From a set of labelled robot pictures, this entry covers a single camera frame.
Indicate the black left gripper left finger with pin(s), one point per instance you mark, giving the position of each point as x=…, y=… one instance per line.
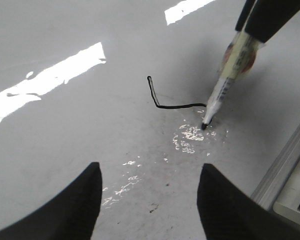
x=70, y=215

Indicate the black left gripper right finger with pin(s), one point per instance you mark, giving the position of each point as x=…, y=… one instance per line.
x=226, y=213

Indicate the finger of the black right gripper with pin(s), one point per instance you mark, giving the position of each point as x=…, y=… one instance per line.
x=244, y=15
x=269, y=16

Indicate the white black-tipped whiteboard marker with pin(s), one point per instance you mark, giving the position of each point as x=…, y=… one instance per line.
x=238, y=59

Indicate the white whiteboard with aluminium frame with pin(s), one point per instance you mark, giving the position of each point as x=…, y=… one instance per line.
x=73, y=90

